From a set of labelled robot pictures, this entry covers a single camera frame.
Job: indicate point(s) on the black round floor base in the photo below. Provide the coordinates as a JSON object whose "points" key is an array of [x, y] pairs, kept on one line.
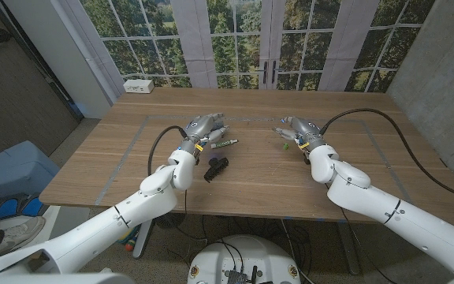
{"points": [[170, 221]]}

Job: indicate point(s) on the black ridged plastic part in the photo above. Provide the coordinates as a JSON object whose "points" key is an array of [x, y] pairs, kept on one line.
{"points": [[216, 169]]}

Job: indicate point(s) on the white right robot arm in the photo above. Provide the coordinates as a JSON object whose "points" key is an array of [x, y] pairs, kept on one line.
{"points": [[400, 221]]}

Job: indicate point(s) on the printed window forest backdrop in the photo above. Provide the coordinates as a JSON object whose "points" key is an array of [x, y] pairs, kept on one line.
{"points": [[227, 47]]}

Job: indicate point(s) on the white power outlet box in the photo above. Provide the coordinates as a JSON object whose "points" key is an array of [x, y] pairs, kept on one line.
{"points": [[138, 86]]}

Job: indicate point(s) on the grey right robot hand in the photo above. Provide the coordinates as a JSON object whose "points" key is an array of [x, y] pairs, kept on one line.
{"points": [[304, 130]]}

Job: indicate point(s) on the white green marker body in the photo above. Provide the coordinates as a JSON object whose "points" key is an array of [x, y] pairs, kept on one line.
{"points": [[224, 144]]}

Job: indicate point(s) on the white robot torso base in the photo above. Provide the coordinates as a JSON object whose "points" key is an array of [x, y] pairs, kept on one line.
{"points": [[246, 256]]}

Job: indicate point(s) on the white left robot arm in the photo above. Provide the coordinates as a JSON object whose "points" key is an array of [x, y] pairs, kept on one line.
{"points": [[105, 229]]}

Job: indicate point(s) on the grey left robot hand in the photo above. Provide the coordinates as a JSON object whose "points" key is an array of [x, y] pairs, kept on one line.
{"points": [[201, 128]]}

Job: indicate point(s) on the blue plastic bin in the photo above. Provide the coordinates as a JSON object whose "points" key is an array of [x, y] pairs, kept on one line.
{"points": [[14, 165]]}

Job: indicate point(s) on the grey table leg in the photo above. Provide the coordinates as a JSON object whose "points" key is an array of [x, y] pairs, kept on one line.
{"points": [[349, 248], [143, 240]]}

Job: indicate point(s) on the grey sneaker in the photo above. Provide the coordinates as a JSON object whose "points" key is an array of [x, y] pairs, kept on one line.
{"points": [[14, 236]]}

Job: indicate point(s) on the basket of colourful toys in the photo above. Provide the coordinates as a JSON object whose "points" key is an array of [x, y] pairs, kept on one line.
{"points": [[130, 240]]}

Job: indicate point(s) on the blue foot pedal unit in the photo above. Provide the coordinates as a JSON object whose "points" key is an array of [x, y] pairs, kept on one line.
{"points": [[8, 208]]}

